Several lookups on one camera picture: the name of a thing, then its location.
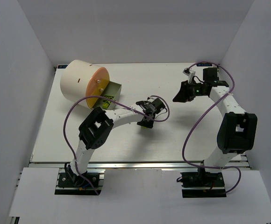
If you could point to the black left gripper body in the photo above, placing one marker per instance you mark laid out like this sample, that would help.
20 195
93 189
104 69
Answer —
146 123

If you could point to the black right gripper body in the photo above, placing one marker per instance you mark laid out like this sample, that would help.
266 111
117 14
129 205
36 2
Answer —
188 89

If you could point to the long lime lego brick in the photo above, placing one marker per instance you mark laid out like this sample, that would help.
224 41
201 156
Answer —
106 103

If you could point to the cream cylindrical sorting container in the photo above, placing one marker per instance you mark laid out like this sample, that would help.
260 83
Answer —
74 80

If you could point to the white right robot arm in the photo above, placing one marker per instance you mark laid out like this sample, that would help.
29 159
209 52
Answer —
238 128

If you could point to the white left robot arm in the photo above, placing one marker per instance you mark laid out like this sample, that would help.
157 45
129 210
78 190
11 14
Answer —
96 127

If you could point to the grey open container drawer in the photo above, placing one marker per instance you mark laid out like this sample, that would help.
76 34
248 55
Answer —
112 91

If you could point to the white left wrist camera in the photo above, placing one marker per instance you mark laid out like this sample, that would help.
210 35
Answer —
151 99

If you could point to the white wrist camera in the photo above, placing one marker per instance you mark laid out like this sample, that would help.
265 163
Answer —
151 99
190 74

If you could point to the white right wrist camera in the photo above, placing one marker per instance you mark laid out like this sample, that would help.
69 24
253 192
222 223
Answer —
190 74

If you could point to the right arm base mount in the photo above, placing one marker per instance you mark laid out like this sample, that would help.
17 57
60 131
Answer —
198 185

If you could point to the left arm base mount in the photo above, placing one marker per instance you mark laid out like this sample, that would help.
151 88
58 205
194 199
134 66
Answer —
81 187

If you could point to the aluminium table edge rail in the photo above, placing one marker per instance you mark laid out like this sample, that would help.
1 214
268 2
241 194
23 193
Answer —
117 165

